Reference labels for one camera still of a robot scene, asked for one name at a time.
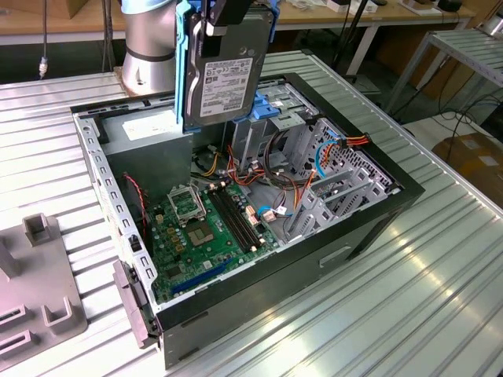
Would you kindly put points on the grey parts rack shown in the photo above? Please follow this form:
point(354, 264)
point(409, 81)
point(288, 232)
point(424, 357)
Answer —
point(35, 282)

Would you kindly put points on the blue plastic drive latch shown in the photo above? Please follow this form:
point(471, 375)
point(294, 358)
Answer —
point(267, 112)

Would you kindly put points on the grey perforated disk bay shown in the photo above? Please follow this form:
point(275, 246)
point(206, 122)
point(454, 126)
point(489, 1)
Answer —
point(353, 165)

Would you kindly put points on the black RAM slot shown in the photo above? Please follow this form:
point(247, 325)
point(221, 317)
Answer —
point(229, 224)
point(241, 218)

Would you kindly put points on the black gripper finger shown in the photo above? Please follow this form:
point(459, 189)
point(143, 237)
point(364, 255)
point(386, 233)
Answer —
point(211, 43)

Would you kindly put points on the black open PC case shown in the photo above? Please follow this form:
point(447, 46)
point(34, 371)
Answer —
point(275, 282)

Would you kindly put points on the hard disk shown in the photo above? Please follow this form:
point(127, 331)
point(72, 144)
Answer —
point(228, 90)

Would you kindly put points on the green motherboard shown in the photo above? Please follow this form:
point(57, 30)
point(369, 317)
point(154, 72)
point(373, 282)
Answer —
point(220, 253)

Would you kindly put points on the wooden workbench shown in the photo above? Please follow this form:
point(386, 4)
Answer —
point(294, 17)

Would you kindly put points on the grey optical drive cage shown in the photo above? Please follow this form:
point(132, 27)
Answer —
point(251, 141)

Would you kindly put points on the blue expansion slot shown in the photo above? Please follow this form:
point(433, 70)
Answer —
point(200, 277)

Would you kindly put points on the labelled cardboard box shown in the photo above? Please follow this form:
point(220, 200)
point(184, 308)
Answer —
point(471, 157)

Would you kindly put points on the CPU socket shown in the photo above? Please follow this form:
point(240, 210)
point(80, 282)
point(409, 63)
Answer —
point(199, 235)

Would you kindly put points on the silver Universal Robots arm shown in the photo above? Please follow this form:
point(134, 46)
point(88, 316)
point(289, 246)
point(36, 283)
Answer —
point(145, 47)

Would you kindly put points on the white power supply label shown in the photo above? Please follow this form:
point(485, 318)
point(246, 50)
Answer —
point(145, 127)

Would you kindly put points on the grey power supply unit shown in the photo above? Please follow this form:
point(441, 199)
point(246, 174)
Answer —
point(157, 161)

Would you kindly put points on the silver metal cylinder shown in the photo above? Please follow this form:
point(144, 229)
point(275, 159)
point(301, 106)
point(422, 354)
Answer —
point(493, 25)

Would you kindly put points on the plain brown cardboard box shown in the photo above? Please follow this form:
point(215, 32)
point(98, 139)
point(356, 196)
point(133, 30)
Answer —
point(86, 6)

